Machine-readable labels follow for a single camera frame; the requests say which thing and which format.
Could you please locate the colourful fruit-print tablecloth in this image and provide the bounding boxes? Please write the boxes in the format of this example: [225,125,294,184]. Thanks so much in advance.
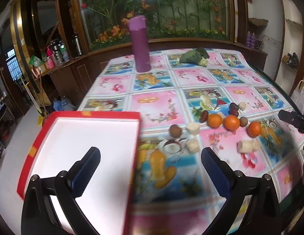
[78,49,304,234]

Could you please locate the blue water jugs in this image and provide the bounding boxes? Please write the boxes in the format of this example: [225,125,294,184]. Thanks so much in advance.
[53,96,75,111]

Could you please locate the red box with white inside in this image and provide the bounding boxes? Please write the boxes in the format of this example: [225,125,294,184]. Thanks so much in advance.
[16,111,140,234]

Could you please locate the purple thermos bottle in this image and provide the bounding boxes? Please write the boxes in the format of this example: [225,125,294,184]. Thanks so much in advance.
[128,15,151,73]

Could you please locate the large banana piece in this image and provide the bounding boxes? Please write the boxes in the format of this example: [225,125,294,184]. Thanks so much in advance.
[237,139,260,153]

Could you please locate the orange mandarin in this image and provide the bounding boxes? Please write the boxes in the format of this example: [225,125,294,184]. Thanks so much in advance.
[223,115,240,132]
[247,121,261,138]
[207,114,223,128]

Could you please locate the green leafy vegetable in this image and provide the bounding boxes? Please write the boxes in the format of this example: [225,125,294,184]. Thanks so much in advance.
[179,48,209,67]

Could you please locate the red date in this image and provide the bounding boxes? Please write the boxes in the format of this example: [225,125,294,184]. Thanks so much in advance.
[229,102,239,111]
[229,109,239,117]
[199,110,209,123]

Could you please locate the white plastic bag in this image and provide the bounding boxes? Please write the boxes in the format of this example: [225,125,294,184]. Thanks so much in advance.
[291,80,304,115]

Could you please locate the purple bottles on cabinet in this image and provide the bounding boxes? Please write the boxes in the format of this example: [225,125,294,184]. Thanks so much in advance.
[245,31,256,49]

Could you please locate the flower and bamboo mural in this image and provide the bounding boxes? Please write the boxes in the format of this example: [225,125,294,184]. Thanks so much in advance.
[78,0,229,50]

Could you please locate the bottles on wooden shelf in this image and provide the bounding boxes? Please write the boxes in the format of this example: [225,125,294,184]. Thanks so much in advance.
[29,39,70,79]

